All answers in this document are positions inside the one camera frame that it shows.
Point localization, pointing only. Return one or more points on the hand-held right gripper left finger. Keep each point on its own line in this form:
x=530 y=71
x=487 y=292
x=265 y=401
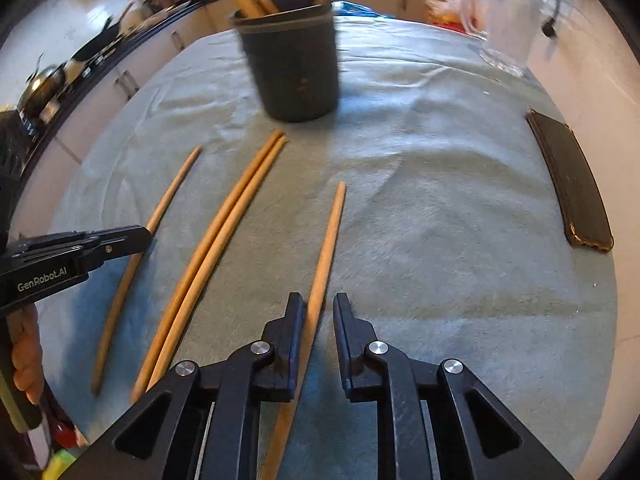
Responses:
x=298 y=345

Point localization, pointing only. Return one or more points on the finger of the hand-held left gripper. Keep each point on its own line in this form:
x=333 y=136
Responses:
x=120 y=240

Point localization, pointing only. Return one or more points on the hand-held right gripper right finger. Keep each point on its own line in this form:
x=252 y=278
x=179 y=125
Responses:
x=341 y=345

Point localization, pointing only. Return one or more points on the dark grey utensil holder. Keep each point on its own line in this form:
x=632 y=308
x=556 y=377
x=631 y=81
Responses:
x=295 y=70

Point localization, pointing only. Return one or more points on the person's left hand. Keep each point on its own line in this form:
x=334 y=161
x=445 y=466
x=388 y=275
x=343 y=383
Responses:
x=25 y=355

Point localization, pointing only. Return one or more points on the dark basket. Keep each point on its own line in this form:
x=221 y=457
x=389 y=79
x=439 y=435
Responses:
x=14 y=145

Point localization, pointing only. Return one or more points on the black kitchen countertop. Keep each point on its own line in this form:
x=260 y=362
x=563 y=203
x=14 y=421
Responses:
x=70 y=105

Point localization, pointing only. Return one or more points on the red plastic object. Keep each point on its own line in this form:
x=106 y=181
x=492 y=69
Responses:
x=65 y=435

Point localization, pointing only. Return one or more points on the grey green tablecloth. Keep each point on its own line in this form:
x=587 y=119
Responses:
x=425 y=210

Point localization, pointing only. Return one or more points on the steel wok with lid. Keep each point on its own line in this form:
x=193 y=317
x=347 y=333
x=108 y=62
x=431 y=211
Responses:
x=42 y=85

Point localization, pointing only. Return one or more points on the yellow green plastic object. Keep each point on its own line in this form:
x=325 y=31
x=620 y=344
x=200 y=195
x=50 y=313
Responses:
x=62 y=462

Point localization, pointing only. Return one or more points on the black frying pan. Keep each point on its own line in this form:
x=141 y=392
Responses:
x=97 y=42

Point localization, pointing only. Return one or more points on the black smartphone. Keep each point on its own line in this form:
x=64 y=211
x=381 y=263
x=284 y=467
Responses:
x=572 y=180

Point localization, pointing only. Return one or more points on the blue plastic bag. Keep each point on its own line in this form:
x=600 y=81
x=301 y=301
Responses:
x=357 y=10

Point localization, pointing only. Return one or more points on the clear bag with orange contents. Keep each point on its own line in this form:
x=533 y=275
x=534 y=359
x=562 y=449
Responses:
x=447 y=7

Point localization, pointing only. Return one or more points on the clear glass pitcher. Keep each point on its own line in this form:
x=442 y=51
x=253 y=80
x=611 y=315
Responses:
x=505 y=20

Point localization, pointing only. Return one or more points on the black wall plug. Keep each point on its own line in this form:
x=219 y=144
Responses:
x=550 y=27

